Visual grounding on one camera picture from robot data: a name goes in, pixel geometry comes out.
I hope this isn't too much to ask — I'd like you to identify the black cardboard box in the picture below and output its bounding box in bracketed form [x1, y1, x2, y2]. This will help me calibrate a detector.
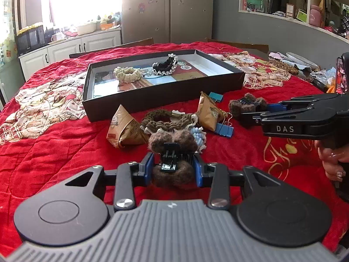
[82, 49, 245, 123]

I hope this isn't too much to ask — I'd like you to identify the cream crochet scrunchie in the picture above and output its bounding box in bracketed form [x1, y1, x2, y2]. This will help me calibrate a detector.
[113, 66, 142, 83]

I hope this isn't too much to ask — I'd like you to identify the black white-lace scrunchie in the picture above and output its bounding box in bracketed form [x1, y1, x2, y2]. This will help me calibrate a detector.
[152, 55, 179, 76]

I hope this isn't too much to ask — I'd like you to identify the olive brown scrunchie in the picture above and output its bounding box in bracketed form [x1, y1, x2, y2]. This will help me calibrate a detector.
[140, 110, 197, 135]

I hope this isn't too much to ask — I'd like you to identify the person's right hand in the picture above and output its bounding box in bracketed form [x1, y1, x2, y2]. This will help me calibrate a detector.
[317, 140, 345, 183]

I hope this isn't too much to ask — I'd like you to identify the white plastic tub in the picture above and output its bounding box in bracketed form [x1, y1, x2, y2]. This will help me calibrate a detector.
[76, 21, 98, 35]

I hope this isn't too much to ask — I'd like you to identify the brown fuzzy claw clip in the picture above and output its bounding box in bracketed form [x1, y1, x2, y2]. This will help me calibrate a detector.
[228, 93, 268, 123]
[148, 129, 199, 189]

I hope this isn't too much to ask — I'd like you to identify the black microwave oven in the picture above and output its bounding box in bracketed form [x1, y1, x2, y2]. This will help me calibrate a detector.
[15, 25, 46, 55]

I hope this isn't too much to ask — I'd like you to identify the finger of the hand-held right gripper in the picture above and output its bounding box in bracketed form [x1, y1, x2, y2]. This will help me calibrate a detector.
[240, 106, 315, 128]
[266, 96, 318, 112]

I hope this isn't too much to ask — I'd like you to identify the light blue crochet scrunchie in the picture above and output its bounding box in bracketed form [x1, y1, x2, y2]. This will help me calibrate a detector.
[189, 127, 207, 153]

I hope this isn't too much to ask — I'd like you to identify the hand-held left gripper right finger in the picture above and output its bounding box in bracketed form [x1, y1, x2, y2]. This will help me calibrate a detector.
[192, 158, 284, 210]

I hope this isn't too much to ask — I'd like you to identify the white plate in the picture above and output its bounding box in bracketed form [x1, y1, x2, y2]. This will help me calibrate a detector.
[286, 52, 318, 69]

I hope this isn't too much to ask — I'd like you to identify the brown triangular snack packet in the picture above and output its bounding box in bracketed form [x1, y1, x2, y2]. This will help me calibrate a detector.
[198, 91, 228, 132]
[106, 104, 149, 149]

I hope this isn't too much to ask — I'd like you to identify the white kitchen cabinet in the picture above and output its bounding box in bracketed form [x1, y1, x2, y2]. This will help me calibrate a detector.
[19, 29, 122, 81]

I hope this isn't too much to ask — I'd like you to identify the silver refrigerator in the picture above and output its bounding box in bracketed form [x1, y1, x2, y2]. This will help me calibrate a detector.
[121, 0, 214, 46]

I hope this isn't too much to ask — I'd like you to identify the red printed blanket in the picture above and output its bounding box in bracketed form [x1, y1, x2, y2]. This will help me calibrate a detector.
[0, 41, 349, 252]

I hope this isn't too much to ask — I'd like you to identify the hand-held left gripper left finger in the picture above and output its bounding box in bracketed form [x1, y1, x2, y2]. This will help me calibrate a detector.
[65, 153, 155, 211]

